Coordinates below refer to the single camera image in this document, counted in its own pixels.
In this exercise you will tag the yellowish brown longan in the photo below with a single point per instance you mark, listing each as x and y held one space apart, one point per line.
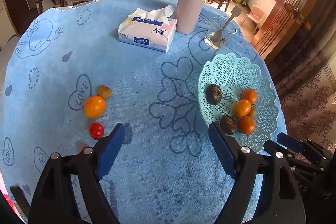
252 113

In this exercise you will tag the tan longan fruit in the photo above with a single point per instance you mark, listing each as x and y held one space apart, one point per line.
104 92

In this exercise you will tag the teal lattice fruit basket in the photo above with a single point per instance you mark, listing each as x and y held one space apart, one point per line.
233 76

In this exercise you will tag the clear glass cup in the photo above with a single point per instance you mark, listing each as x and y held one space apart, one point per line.
210 43

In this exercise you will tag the metal spoon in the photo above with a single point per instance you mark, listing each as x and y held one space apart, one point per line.
223 27

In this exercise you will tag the wooden door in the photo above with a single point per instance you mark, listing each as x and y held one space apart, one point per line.
285 19

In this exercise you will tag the dark brown water chestnut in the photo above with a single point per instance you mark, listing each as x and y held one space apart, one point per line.
213 94

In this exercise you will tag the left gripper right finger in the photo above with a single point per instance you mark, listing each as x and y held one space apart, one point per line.
279 201

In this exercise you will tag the small mandarin orange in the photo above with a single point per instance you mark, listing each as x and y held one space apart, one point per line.
246 125
250 95

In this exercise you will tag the pink thermos cup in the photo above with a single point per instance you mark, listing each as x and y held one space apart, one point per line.
187 14

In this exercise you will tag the oval orange citrus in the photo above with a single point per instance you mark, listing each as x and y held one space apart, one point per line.
94 107

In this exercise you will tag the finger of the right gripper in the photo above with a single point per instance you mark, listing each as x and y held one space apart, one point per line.
289 143
272 148

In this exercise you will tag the small pink child chair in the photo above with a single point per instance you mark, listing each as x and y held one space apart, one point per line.
255 14

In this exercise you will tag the large orange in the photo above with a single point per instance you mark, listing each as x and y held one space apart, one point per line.
241 108

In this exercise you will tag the light blue printed towel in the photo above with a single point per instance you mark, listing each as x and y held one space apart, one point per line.
167 170

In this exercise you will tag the tissue pack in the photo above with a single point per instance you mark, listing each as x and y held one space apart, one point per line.
150 29

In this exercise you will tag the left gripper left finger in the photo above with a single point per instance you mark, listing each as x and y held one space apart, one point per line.
54 199

